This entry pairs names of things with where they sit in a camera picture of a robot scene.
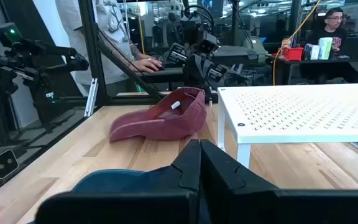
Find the black office desk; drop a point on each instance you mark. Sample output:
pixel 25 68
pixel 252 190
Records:
pixel 286 73

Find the black neighbouring robot arm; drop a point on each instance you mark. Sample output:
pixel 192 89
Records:
pixel 42 53

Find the navy baseball cap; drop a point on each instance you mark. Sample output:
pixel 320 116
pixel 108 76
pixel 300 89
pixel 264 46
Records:
pixel 120 182

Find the large grey desk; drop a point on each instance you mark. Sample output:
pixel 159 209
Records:
pixel 235 54

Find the colourful snack package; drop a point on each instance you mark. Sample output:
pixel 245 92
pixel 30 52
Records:
pixel 286 43

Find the red box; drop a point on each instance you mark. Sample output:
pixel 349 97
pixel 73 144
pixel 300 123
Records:
pixel 293 54

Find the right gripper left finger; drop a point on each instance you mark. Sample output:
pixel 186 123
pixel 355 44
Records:
pixel 185 205

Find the black computer mouse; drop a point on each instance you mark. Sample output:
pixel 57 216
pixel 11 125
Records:
pixel 160 67

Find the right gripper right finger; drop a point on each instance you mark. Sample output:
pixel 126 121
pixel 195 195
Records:
pixel 228 202

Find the tall pale container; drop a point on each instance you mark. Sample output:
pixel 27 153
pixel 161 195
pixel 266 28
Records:
pixel 325 48

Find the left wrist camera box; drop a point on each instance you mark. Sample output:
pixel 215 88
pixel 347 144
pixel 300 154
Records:
pixel 208 45

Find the standing person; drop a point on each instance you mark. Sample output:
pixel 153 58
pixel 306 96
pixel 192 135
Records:
pixel 110 37

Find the person's hand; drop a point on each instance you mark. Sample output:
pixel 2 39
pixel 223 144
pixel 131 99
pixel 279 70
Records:
pixel 148 64

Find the table-level camera box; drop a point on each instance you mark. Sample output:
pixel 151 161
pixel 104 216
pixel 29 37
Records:
pixel 5 164

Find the black aluminium table frame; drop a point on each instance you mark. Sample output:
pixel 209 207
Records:
pixel 92 46

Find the silver metal bracket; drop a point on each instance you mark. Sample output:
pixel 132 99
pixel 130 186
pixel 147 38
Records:
pixel 91 98

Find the white perforated shelf riser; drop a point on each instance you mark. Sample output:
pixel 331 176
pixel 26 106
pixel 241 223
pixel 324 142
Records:
pixel 291 109

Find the maroon baseball cap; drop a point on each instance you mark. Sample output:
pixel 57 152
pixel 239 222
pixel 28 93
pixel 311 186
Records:
pixel 172 127

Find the grey desk with mouse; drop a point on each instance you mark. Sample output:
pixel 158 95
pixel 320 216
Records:
pixel 166 74

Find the small white container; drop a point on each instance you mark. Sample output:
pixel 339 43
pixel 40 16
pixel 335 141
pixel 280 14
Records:
pixel 314 52

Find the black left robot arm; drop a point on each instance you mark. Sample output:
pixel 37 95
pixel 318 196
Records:
pixel 191 34

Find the seated person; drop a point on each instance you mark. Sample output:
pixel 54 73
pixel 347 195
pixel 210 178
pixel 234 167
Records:
pixel 331 31

